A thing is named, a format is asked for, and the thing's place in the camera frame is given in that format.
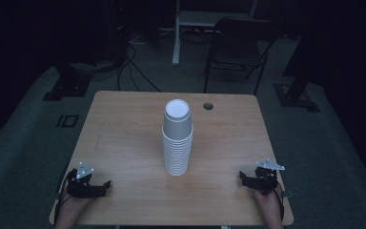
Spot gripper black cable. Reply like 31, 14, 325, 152
53, 173, 71, 225
268, 177, 286, 223

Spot stack of white paper cups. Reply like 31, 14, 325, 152
161, 98, 194, 177

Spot person's right hand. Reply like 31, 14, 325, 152
251, 185, 282, 221

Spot black stand with base plate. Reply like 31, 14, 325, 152
42, 61, 93, 102
273, 28, 321, 114

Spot white desk frame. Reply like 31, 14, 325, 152
171, 0, 259, 68

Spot black floor cables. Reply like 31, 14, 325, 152
90, 42, 162, 94

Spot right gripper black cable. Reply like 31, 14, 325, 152
268, 177, 286, 223

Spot person's left hand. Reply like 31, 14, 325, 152
56, 194, 93, 225

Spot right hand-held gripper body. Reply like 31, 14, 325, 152
247, 158, 286, 196

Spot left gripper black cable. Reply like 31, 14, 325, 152
53, 173, 71, 225

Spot black folding chair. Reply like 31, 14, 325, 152
202, 16, 280, 95

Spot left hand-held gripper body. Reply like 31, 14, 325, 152
66, 161, 107, 200

